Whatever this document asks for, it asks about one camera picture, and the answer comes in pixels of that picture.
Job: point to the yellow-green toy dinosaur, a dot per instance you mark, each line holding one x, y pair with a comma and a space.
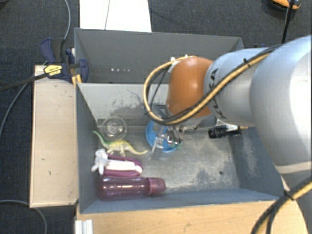
119, 146

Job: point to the clear glass bowl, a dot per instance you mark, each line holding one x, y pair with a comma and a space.
114, 128

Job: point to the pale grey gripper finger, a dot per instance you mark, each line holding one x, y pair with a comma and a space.
157, 151
161, 133

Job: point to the grey metal bin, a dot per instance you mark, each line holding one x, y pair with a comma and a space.
195, 169

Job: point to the black cylinder on white bracket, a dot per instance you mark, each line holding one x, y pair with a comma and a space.
219, 132

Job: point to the purple and white spray bottle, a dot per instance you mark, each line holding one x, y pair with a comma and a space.
119, 166

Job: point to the purple plastic bottle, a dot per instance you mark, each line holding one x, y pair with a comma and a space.
126, 188

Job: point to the pale wood flat board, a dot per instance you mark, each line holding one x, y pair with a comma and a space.
53, 142

